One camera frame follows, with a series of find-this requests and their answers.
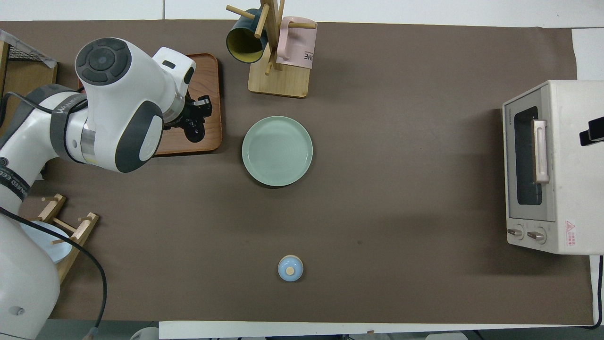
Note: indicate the wooden plate rack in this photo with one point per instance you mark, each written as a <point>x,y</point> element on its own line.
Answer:
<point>85,226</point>

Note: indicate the dark blue mug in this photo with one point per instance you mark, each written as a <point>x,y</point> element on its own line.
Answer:
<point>241,47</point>

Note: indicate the wooden mug tree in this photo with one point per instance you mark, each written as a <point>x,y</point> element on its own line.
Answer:
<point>283,82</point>

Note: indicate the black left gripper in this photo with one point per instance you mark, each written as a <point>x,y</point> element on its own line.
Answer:
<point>193,111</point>

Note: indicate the blue bell with wooden knob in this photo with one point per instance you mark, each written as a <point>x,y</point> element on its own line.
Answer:
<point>290,269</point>

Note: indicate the green plate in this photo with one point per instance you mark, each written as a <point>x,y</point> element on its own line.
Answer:
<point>277,151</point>

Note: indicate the wooden shelf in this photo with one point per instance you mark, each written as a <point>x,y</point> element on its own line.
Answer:
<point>28,75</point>

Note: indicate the brown table mat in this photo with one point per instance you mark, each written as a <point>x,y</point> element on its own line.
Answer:
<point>377,165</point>

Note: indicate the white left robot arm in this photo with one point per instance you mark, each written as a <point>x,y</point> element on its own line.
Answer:
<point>118,94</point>

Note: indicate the dark purple eggplant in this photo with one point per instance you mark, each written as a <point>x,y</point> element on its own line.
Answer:
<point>196,133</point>

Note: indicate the white toaster oven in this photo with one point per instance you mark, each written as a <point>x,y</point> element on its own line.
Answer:
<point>575,198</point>

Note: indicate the brown wooden tray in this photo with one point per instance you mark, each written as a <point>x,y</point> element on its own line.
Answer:
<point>213,80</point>

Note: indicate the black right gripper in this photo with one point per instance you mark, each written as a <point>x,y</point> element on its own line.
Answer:
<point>595,132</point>

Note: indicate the pink mug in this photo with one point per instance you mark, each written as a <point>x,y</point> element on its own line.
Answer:
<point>295,47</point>

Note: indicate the silver oven knob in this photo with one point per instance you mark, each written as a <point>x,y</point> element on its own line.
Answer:
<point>537,235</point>
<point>515,232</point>

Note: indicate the light blue plate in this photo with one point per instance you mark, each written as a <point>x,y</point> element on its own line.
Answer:
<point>61,249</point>

